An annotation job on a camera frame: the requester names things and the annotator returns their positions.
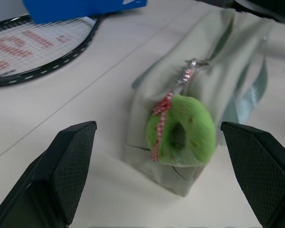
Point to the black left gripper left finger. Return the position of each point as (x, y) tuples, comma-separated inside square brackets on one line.
[(50, 173)]

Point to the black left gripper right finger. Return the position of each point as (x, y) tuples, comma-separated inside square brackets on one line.
[(263, 166)]

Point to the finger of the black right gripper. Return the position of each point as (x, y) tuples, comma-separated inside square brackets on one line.
[(266, 8)]

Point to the pale green fabric bag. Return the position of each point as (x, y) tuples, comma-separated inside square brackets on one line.
[(204, 71)]

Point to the green felt donut charm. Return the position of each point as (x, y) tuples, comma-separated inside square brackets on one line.
[(180, 133)]

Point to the black badminton racket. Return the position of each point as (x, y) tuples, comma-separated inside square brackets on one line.
[(35, 47)]

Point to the blue box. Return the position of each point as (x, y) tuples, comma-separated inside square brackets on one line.
[(80, 8)]

